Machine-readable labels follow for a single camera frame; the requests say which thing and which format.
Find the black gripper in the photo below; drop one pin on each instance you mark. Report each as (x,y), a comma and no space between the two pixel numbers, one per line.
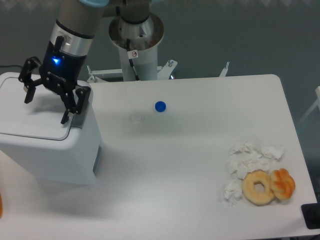
(59,73)

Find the white trash can lid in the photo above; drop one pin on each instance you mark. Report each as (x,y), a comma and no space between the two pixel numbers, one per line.
(41,118)

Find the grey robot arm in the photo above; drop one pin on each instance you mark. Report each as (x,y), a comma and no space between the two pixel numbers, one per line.
(73,33)

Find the white trash can body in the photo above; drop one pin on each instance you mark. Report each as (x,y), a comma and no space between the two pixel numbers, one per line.
(70,160)

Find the clear plastic cap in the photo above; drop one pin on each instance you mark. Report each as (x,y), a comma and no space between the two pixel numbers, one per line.
(136,117)

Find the blue bottle cap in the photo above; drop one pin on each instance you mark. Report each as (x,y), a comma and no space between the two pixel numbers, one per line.
(160,106)

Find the orange object at left edge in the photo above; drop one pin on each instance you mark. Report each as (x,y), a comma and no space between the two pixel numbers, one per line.
(1,206)

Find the large crumpled white tissue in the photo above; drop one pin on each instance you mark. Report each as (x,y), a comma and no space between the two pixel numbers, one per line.
(247,157)

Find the small crumpled white tissue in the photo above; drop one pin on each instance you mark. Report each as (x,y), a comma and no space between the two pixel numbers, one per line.
(232,192)

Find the orange glazed twisted bread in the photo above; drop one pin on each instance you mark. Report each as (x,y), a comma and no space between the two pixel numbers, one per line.
(282,184)

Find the black device at table corner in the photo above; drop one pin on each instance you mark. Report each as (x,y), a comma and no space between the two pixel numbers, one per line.
(311,215)

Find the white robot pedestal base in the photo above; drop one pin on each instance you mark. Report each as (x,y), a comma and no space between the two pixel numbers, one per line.
(137,46)

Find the white table bracket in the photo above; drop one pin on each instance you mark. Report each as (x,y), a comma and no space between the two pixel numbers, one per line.
(224,71)

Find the plain ring donut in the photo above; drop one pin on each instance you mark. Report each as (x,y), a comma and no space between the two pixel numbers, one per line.
(257,189)

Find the white frame at right edge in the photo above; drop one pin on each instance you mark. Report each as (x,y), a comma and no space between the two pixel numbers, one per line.
(311,113)

